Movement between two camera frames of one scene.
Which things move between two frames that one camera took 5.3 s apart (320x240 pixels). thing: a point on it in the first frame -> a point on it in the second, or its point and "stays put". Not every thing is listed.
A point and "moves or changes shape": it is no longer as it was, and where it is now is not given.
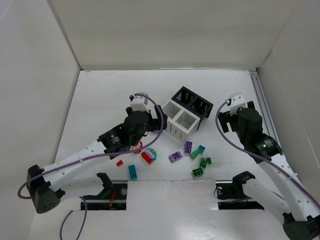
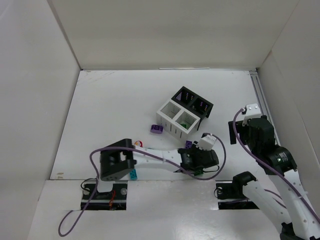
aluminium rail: (270, 126) stays put
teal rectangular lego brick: (132, 173) stays put
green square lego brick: (197, 173) stays put
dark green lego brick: (203, 162) moves or changes shape
